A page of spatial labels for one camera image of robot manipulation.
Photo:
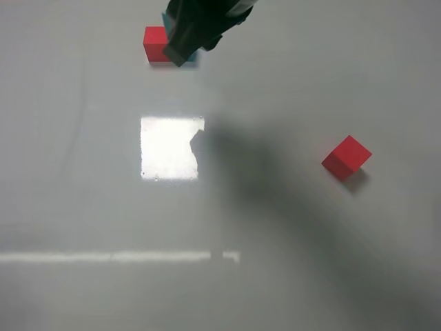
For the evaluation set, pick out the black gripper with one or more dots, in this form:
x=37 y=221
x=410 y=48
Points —
x=191 y=25

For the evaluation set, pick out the teal template cube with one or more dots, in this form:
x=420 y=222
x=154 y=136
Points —
x=193 y=58

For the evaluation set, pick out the red template cube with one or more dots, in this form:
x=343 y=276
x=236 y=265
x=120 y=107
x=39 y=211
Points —
x=154 y=42

